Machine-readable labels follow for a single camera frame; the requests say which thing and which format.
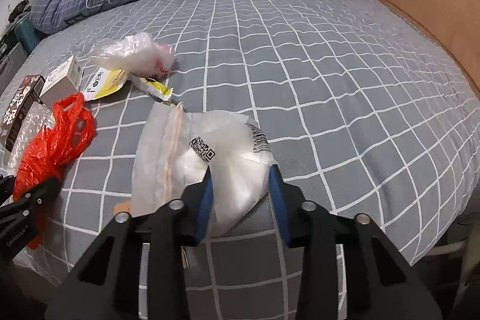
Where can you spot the white metal chair frame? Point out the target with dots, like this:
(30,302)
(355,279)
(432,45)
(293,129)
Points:
(455,248)

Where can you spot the white plastic bag with barcode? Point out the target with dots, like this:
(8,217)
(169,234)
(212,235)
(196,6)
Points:
(232,155)

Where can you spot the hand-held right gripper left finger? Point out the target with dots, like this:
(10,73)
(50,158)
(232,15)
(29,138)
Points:
(204,200)

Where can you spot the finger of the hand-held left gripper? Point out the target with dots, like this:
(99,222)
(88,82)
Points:
(35,198)

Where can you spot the clear bubble wrap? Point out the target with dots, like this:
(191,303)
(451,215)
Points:
(35,121)

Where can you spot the small white cardboard box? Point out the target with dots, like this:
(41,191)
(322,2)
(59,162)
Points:
(60,87)

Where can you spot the dark gear pile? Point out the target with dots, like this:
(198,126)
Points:
(17,9)

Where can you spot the crumpled clear plastic bag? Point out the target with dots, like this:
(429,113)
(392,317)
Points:
(127,54)

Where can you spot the torn yellow white wrapper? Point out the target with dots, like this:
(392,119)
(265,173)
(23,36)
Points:
(153,87)

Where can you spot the brown drink carton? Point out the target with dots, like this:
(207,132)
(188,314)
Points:
(18,110)

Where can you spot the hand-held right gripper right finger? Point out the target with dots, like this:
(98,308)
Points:
(277,200)

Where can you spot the grey plastic case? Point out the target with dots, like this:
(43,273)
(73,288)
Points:
(13,69)

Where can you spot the grey checked bed sheet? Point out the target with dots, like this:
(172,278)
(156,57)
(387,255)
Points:
(300,80)

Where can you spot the yellow snack wrapper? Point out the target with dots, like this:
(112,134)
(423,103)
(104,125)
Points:
(107,82)

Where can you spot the teal plastic case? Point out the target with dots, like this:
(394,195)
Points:
(30,37)

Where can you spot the red plastic bag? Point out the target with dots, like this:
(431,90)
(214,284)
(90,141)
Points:
(48,147)

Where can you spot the brown paper scrap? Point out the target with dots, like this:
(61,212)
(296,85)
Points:
(122,208)

